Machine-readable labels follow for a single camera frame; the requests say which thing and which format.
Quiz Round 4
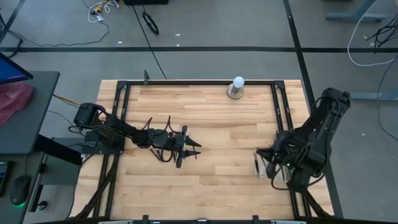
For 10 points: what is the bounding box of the yellow cable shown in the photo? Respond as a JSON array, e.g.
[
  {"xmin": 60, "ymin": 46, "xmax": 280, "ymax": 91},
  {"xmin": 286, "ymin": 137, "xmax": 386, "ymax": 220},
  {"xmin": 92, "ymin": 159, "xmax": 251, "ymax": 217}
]
[{"xmin": 52, "ymin": 93, "xmax": 81, "ymax": 106}]

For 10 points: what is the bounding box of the black strap loop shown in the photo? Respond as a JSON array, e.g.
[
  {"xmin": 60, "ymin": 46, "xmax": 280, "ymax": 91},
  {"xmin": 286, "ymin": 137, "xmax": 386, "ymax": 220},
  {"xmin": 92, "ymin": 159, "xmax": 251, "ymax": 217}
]
[{"xmin": 142, "ymin": 11, "xmax": 160, "ymax": 35}]

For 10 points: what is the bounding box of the white floor cable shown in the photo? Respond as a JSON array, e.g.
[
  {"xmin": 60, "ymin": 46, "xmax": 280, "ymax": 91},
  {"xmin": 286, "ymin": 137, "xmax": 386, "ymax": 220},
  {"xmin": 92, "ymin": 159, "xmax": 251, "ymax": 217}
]
[{"xmin": 347, "ymin": 0, "xmax": 398, "ymax": 67}]

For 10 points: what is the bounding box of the white cable bundle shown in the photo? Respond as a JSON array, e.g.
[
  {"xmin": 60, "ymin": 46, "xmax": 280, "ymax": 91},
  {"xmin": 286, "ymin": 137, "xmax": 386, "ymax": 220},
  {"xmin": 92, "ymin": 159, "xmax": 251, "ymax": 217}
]
[{"xmin": 87, "ymin": 0, "xmax": 121, "ymax": 24}]

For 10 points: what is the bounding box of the desk monitor blue screen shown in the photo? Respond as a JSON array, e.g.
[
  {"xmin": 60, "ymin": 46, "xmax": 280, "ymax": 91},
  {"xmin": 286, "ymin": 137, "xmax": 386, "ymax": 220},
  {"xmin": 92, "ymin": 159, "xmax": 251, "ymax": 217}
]
[{"xmin": 0, "ymin": 52, "xmax": 34, "ymax": 85}]

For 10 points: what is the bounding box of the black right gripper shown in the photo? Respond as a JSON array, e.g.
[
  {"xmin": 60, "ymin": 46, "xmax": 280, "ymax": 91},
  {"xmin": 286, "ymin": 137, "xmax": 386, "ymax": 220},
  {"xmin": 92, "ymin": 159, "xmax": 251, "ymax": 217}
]
[{"xmin": 256, "ymin": 133, "xmax": 297, "ymax": 180}]

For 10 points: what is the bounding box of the long black floor cable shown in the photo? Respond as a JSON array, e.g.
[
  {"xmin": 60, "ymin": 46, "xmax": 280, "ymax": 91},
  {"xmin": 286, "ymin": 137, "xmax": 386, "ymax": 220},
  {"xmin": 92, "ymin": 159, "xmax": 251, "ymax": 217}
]
[{"xmin": 131, "ymin": 4, "xmax": 168, "ymax": 80}]

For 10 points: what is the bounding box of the black cable bundle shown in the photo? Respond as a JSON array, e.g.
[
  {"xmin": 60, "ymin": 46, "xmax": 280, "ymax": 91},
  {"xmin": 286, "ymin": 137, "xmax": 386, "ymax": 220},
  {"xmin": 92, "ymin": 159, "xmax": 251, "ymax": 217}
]
[{"xmin": 366, "ymin": 21, "xmax": 398, "ymax": 53}]

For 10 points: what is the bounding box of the black metal table frame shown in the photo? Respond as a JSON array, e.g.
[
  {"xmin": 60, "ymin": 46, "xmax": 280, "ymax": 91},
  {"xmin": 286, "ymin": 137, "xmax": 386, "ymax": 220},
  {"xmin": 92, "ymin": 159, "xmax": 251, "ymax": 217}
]
[{"xmin": 70, "ymin": 79, "xmax": 335, "ymax": 224}]

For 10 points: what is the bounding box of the black desk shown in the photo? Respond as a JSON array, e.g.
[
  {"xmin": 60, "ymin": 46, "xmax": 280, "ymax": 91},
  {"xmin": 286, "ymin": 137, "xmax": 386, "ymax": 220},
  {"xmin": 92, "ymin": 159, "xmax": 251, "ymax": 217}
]
[{"xmin": 0, "ymin": 70, "xmax": 83, "ymax": 224}]

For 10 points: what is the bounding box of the pink cloth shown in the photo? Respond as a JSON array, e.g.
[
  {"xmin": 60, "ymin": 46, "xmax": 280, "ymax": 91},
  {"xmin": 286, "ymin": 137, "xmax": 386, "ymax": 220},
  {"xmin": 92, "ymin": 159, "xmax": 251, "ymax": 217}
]
[{"xmin": 0, "ymin": 82, "xmax": 36, "ymax": 126}]

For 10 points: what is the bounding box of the black keyboard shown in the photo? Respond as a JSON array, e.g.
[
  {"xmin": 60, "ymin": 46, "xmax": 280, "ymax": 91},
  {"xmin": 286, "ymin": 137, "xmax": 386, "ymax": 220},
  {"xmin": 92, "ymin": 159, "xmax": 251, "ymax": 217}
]
[{"xmin": 0, "ymin": 160, "xmax": 11, "ymax": 197}]

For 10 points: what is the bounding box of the dark floor cable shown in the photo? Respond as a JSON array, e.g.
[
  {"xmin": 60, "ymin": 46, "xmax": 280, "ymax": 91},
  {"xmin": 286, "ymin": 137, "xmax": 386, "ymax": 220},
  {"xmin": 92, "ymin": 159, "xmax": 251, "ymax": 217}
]
[{"xmin": 377, "ymin": 55, "xmax": 398, "ymax": 141}]

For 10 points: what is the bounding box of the thin black floor cable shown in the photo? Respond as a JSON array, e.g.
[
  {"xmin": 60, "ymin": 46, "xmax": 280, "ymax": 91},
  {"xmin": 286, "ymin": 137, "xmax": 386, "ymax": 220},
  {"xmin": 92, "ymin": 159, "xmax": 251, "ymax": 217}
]
[{"xmin": 0, "ymin": 12, "xmax": 110, "ymax": 58}]

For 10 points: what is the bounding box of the black computer mouse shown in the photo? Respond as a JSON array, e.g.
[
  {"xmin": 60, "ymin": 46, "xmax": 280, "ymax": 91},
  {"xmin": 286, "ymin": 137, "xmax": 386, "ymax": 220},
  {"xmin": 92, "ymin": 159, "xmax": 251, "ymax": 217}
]
[{"xmin": 9, "ymin": 174, "xmax": 32, "ymax": 207}]

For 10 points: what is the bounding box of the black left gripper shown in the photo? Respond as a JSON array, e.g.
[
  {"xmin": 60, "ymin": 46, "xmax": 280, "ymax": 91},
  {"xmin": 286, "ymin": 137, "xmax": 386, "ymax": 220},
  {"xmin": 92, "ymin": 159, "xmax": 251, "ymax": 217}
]
[{"xmin": 169, "ymin": 126, "xmax": 203, "ymax": 169}]

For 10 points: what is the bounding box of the black box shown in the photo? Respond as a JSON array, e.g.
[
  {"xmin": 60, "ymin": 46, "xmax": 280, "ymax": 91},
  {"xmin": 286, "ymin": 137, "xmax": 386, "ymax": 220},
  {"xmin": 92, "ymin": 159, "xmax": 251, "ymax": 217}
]
[{"xmin": 123, "ymin": 0, "xmax": 169, "ymax": 6}]

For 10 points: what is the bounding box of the clear plastic container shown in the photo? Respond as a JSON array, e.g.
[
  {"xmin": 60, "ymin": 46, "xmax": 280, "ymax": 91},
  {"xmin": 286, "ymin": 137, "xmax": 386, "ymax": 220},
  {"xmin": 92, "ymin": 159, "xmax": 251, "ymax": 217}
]
[{"xmin": 250, "ymin": 151, "xmax": 295, "ymax": 184}]

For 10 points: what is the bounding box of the blue-grey table foot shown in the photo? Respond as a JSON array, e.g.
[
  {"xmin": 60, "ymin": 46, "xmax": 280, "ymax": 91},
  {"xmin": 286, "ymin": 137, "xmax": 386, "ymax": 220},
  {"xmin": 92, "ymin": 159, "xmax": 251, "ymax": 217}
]
[
  {"xmin": 325, "ymin": 0, "xmax": 387, "ymax": 24},
  {"xmin": 349, "ymin": 90, "xmax": 398, "ymax": 102}
]

